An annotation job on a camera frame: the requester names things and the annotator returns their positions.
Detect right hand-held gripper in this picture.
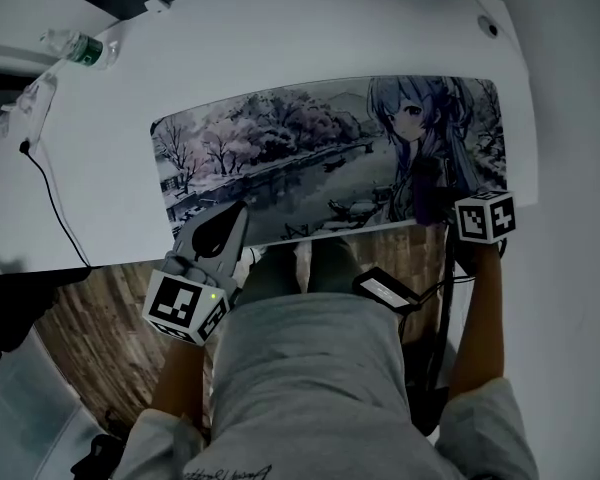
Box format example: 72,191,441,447
454,190,518,245

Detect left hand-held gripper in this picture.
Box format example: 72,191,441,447
142,200,252,346

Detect illustrated landscape mouse pad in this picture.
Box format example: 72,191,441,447
149,75,509,244

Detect person's right forearm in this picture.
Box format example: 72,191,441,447
448,241,507,397

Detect person's left forearm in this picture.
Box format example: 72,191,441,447
151,336,216,422

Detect black box device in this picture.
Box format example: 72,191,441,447
351,266,422,315

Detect person's grey trousers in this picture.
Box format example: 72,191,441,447
238,236,364,307

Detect person's grey shirt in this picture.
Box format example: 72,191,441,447
113,292,540,480

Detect grey chair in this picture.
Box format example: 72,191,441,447
0,327,109,480

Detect clear plastic packet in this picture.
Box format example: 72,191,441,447
17,74,60,120

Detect clear plastic water bottle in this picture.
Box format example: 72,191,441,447
38,27,122,72

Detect thin black desk cable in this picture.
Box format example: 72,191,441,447
19,139,94,270

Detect round desk cable grommet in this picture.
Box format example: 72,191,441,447
476,14,502,40

